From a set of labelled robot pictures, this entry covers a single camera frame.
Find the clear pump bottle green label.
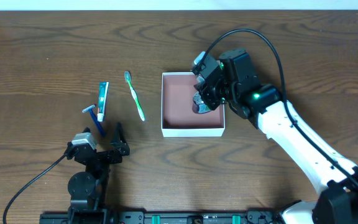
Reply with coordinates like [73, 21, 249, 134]
[192, 75, 211, 114]

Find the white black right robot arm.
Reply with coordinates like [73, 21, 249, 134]
[192, 49, 358, 223]

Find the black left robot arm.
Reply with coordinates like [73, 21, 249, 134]
[64, 123, 130, 223]

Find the blue disposable razor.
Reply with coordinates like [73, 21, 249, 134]
[82, 105, 106, 137]

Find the white box with pink interior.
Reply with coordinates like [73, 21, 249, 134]
[161, 72, 226, 138]

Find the green white toothpaste tube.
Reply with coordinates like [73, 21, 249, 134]
[97, 82, 109, 122]

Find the green white toothbrush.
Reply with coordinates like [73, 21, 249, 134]
[124, 71, 145, 121]

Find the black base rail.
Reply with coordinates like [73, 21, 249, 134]
[39, 210, 283, 224]

